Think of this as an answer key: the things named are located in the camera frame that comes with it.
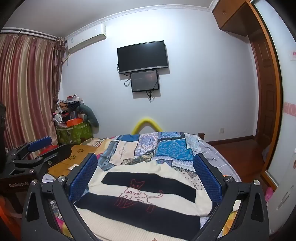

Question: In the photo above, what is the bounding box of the pile of assorted clutter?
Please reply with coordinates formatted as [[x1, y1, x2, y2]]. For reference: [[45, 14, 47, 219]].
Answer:
[[53, 93, 84, 127]]

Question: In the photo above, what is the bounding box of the wooden door frame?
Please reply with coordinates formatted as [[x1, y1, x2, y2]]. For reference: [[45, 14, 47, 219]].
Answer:
[[251, 0, 284, 191]]

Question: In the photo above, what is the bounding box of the yellow foam tube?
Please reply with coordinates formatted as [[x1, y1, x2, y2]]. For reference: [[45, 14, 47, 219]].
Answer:
[[131, 118, 164, 135]]

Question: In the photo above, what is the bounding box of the wooden door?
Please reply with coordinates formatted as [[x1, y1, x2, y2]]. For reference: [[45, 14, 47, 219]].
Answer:
[[248, 30, 278, 160]]

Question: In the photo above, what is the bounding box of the black wall television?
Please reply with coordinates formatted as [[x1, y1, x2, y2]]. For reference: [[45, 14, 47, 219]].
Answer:
[[117, 40, 168, 75]]

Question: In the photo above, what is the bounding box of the striped pink curtain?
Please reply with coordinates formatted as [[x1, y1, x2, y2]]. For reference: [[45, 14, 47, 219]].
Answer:
[[0, 31, 68, 154]]

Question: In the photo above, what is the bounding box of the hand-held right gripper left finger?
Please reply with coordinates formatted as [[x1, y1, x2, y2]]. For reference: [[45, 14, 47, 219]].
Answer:
[[21, 153, 99, 241]]

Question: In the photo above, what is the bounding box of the wooden overhead cabinet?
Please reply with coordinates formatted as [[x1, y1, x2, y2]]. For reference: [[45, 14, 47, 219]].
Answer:
[[212, 0, 255, 37]]

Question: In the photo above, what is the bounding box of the grey green plush toy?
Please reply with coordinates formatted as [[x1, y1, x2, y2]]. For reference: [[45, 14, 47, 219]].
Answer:
[[80, 104, 100, 128]]

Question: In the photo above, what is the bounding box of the white air conditioner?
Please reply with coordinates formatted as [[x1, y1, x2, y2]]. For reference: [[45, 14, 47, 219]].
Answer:
[[65, 23, 107, 55]]

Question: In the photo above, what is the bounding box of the red box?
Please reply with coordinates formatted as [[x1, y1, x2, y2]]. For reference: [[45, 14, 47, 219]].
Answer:
[[36, 145, 59, 158]]

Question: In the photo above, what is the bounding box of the white curtain rail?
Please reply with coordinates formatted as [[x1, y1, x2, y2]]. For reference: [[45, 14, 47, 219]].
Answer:
[[0, 27, 59, 40]]

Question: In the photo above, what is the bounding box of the pink plastic item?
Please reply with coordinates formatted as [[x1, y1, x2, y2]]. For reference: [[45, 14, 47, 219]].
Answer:
[[265, 186, 275, 203]]

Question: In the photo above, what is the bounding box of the orange box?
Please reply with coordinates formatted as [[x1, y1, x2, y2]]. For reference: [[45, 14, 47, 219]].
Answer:
[[67, 118, 84, 127]]

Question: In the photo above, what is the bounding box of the small black monitor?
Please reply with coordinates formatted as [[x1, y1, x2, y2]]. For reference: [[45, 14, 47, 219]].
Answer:
[[130, 70, 160, 93]]

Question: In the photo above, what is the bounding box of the green patterned bag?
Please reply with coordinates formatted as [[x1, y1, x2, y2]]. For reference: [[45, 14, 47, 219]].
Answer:
[[56, 123, 94, 145]]

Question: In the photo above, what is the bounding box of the blue patchwork blanket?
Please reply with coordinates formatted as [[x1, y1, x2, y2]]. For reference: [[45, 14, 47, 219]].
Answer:
[[87, 131, 242, 223]]

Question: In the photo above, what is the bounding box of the black and white striped sweater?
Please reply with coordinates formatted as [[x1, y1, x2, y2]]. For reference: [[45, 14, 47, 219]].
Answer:
[[74, 159, 213, 241]]

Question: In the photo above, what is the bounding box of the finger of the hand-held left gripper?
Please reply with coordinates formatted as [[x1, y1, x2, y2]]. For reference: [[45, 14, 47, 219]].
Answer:
[[13, 144, 73, 173], [8, 136, 53, 161]]

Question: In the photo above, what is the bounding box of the brown paw print cardboard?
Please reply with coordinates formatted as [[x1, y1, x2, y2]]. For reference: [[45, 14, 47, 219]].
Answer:
[[47, 144, 97, 179]]

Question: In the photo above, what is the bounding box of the white cloth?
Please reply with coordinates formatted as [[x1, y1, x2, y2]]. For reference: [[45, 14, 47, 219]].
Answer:
[[42, 172, 59, 184]]

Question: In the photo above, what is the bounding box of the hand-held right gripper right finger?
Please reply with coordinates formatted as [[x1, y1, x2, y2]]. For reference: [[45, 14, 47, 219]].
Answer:
[[193, 153, 270, 241]]

